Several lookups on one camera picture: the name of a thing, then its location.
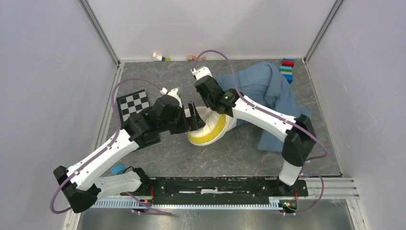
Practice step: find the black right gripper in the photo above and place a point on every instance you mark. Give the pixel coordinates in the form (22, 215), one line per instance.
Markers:
(205, 102)

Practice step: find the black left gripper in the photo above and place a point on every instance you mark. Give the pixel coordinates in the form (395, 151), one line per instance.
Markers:
(194, 122)

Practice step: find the white pillow with yellow side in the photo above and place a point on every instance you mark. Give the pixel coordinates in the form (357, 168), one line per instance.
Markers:
(216, 125)

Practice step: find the blue fabric pillowcase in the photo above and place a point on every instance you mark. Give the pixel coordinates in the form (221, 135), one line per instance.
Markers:
(264, 84)

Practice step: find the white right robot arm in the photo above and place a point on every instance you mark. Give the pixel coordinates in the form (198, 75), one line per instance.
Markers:
(296, 134)

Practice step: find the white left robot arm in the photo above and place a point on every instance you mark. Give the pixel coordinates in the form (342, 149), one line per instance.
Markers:
(82, 183)

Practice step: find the small wooden toy piece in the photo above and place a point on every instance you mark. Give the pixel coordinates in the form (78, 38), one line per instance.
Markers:
(194, 58)

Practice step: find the black white checkerboard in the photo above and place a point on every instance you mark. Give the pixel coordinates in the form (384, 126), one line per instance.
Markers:
(132, 103)

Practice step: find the blue green white block stack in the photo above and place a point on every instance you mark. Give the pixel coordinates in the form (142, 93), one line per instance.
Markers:
(287, 72)

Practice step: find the small white coloured toy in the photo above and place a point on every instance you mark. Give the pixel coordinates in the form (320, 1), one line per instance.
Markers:
(157, 57)

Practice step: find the red and blue block stack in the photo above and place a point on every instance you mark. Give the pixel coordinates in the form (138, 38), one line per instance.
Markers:
(286, 62)

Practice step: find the small light blue block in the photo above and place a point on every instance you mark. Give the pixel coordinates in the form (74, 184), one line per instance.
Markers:
(118, 169)

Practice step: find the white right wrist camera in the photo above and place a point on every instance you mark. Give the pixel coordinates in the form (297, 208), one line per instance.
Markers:
(201, 72)

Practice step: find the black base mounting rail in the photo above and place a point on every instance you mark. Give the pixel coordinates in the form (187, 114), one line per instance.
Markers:
(218, 190)

